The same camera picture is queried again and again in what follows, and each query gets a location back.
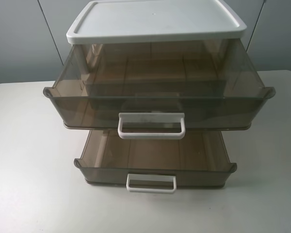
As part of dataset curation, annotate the smoky transparent drawer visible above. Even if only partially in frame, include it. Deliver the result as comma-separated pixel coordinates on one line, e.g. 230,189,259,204
43,39,275,133
74,130,237,192

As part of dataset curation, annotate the white plastic drawer cabinet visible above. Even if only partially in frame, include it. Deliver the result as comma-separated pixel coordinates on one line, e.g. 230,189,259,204
65,0,247,74

